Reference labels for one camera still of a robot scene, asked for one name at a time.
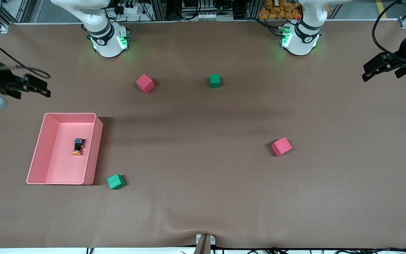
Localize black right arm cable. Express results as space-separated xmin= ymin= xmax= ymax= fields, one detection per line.
xmin=0 ymin=30 xmax=51 ymax=79

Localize orange push button switch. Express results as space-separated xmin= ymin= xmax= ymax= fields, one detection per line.
xmin=72 ymin=138 xmax=85 ymax=156

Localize grey metal mount bracket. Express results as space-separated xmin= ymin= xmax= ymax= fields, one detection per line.
xmin=195 ymin=234 xmax=216 ymax=254

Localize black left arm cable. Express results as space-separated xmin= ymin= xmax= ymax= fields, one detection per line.
xmin=371 ymin=0 xmax=406 ymax=66

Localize brown table mat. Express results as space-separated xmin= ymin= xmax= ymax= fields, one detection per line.
xmin=0 ymin=19 xmax=406 ymax=249

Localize aluminium frame post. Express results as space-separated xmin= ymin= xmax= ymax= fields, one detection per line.
xmin=246 ymin=0 xmax=260 ymax=20
xmin=152 ymin=0 xmax=167 ymax=20

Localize white power strip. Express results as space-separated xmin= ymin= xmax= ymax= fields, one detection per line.
xmin=116 ymin=0 xmax=141 ymax=14

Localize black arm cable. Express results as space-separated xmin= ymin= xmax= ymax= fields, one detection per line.
xmin=0 ymin=30 xmax=51 ymax=79
xmin=371 ymin=0 xmax=406 ymax=66

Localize orange packaged goods pile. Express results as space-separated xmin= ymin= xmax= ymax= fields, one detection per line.
xmin=258 ymin=0 xmax=301 ymax=20

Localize white connector strip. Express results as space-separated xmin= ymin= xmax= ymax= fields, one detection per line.
xmin=185 ymin=13 xmax=222 ymax=21

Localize pink plastic bin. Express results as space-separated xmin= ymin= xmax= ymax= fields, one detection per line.
xmin=26 ymin=113 xmax=104 ymax=185

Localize red foam cube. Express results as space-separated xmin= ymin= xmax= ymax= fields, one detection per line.
xmin=271 ymin=137 xmax=293 ymax=157
xmin=136 ymin=74 xmax=155 ymax=94

